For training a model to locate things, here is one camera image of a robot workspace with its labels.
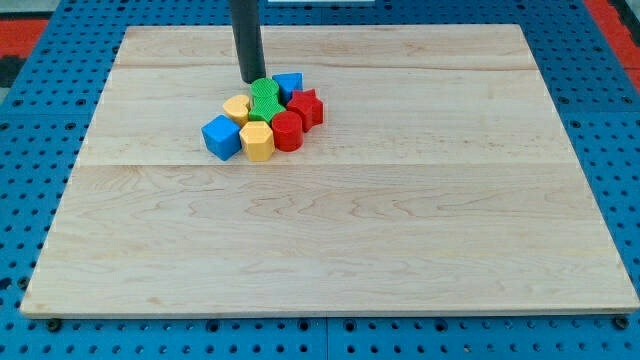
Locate red star block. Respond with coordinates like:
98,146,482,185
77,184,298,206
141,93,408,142
286,89,324,132

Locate green star block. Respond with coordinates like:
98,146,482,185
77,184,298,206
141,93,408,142
249,96,286,125

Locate red cylinder block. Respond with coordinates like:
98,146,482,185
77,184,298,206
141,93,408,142
271,111,303,152

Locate yellow hexagon block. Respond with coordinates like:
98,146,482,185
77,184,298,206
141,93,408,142
240,121,275,162

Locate blue triangle block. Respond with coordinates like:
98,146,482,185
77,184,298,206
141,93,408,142
272,72,303,105

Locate green cylinder block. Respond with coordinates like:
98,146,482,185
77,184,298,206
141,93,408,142
250,77,279,98

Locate blue cube block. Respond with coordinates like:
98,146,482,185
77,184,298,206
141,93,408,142
201,115,242,161

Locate yellow heart block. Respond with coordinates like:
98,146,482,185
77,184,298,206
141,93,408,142
222,94,250,127

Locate light wooden board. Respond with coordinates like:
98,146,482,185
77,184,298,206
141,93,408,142
20,24,639,319

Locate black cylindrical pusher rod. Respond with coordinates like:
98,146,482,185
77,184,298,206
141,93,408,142
228,0,266,84

